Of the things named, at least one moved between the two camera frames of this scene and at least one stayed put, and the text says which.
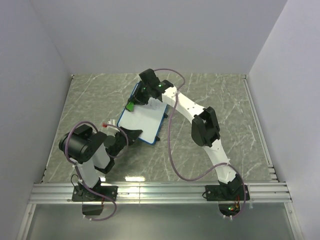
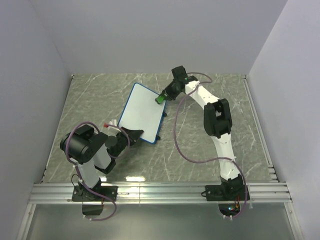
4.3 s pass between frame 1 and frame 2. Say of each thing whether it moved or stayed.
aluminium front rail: stayed
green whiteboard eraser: moved
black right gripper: moved
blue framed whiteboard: stayed
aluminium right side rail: stayed
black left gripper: stayed
